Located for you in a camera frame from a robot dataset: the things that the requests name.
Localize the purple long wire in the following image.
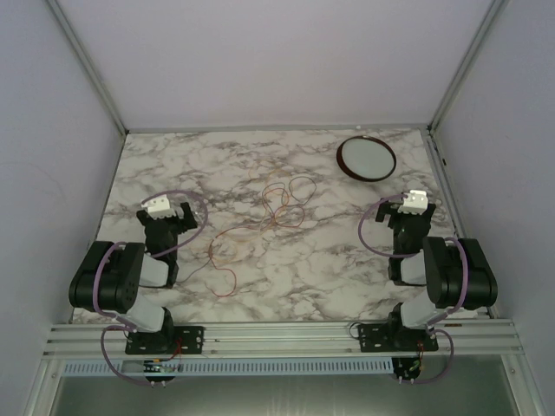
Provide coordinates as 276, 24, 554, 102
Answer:
259, 175, 318, 231

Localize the red long wire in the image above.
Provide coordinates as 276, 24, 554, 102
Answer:
177, 181, 304, 298

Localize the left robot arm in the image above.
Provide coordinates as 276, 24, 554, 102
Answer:
69, 197, 198, 354

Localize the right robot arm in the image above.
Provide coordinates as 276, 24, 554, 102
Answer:
366, 193, 498, 352

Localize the round brown-rimmed dish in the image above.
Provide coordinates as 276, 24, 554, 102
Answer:
336, 136, 397, 183

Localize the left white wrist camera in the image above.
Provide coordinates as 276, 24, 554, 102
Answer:
141, 194, 177, 219

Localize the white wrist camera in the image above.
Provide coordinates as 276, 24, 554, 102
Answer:
141, 194, 177, 219
398, 190, 428, 215

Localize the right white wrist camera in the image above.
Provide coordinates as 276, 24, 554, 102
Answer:
398, 190, 428, 215

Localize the yellow loose wire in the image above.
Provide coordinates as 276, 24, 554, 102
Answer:
210, 164, 296, 268

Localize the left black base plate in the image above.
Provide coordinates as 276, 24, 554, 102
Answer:
125, 325, 205, 355

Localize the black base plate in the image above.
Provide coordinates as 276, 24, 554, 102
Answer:
357, 323, 439, 353
125, 325, 205, 355

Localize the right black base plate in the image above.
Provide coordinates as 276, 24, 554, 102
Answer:
357, 323, 439, 353

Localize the aluminium front rail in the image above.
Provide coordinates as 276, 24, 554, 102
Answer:
42, 319, 524, 360

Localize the grey slotted cable duct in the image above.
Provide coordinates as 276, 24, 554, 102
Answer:
62, 357, 394, 378

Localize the right aluminium corner post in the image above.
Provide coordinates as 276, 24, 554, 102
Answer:
428, 0, 509, 136

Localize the aluminium corner post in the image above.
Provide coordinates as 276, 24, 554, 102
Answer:
428, 0, 509, 136
45, 0, 128, 138

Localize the left aluminium corner post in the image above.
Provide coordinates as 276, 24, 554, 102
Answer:
45, 0, 128, 138

